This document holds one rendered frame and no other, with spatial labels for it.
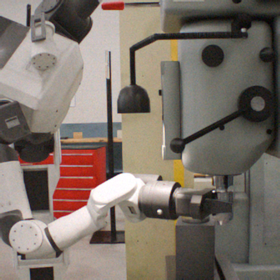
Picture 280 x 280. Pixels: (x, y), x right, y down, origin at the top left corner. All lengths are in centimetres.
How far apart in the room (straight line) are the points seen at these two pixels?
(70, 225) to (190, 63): 47
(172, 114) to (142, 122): 174
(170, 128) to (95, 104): 911
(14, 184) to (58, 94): 27
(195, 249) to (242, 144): 59
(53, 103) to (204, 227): 58
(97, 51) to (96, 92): 90
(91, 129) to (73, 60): 881
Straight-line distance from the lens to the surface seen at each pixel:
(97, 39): 1018
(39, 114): 121
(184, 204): 101
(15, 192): 112
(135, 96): 97
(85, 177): 557
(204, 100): 91
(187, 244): 143
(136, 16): 278
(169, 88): 98
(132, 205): 108
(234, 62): 92
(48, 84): 121
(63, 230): 109
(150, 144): 273
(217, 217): 102
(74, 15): 137
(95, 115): 1007
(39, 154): 157
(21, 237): 109
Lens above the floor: 145
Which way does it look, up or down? 4 degrees down
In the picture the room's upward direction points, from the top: 1 degrees counter-clockwise
